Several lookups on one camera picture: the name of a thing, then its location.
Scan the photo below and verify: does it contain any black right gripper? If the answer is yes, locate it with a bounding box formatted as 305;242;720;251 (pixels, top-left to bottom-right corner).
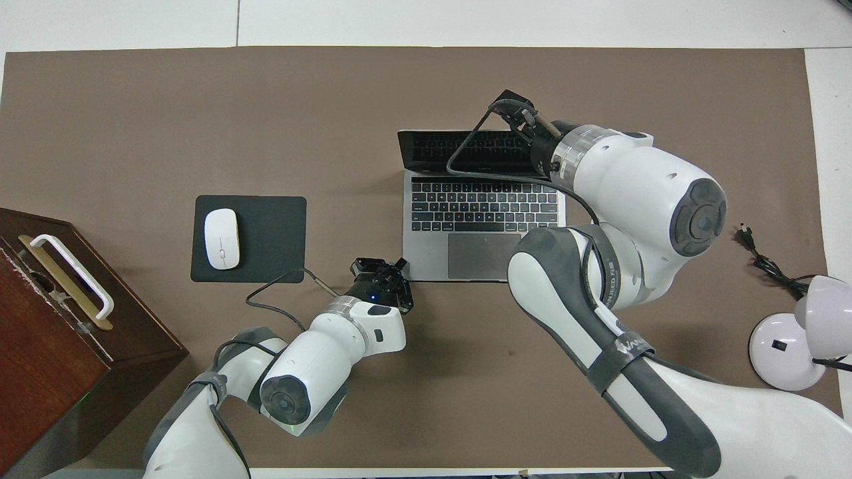
491;89;570;177

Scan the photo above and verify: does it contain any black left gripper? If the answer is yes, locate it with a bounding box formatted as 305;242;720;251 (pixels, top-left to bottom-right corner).
346;257;413;312

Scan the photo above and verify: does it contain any silver laptop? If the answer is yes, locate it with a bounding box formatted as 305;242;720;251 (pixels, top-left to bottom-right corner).
397;129;568;281

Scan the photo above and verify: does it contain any black mouse pad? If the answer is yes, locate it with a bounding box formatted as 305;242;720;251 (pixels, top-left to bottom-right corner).
190;195;308;283

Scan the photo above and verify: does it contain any white computer mouse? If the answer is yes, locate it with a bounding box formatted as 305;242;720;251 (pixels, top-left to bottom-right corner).
204;208;240;271

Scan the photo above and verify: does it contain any brown table mat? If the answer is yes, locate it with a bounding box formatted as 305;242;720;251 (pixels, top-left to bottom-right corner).
0;47;846;470

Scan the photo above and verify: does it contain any dark wooden box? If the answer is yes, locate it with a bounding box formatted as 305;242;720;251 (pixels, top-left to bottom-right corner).
0;208;190;474

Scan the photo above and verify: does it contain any white desk lamp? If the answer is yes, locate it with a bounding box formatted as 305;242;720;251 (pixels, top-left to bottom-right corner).
748;275;852;392

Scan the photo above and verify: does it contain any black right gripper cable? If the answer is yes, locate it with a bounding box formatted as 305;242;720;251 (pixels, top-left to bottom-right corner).
446;100;603;227

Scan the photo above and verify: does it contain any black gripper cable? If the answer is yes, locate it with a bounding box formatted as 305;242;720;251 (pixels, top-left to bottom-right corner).
245;267;347;333
446;100;603;227

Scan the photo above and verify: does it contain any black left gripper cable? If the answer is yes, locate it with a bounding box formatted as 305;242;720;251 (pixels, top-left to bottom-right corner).
245;267;347;333

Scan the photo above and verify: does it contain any brass handle plate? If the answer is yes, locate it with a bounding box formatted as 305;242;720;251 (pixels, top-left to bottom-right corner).
18;234;114;331

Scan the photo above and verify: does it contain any black lamp power cable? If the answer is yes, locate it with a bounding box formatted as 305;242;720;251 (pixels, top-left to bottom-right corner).
738;224;809;300

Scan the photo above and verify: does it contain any white box handle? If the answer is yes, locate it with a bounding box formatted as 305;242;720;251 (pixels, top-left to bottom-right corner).
30;234;115;319

